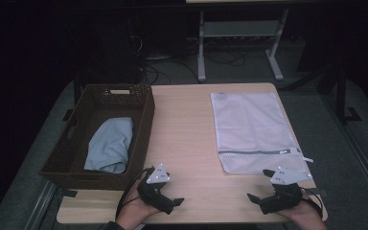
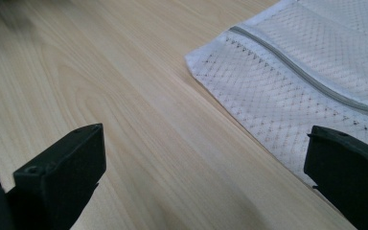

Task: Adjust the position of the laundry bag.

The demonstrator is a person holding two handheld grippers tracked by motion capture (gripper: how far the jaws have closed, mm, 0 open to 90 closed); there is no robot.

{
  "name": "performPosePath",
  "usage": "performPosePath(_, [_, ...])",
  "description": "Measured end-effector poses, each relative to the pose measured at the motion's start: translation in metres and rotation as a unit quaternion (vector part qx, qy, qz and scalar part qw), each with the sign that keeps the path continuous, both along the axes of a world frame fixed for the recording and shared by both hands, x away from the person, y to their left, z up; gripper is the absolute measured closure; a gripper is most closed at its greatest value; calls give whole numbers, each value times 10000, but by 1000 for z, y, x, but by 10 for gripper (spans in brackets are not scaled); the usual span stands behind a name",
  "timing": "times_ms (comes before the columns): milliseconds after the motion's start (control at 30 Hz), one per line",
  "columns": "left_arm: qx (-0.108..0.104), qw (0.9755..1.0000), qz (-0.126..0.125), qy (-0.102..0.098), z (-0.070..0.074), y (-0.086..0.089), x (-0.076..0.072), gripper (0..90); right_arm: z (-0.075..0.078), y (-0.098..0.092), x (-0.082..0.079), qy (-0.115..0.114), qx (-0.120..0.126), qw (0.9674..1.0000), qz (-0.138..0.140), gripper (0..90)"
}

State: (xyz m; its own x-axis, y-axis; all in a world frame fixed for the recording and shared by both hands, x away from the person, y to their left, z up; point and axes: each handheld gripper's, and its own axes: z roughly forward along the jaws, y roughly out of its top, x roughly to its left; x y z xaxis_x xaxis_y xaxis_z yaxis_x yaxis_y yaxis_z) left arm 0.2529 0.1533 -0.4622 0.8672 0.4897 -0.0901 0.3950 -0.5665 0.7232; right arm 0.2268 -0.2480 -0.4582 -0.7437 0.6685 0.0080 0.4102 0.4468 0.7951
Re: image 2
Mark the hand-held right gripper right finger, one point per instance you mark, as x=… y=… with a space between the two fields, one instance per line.
x=348 y=172

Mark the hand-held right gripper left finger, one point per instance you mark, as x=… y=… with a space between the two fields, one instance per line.
x=60 y=172

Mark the white mesh laundry bag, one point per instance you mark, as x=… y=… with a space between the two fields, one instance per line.
x=284 y=80

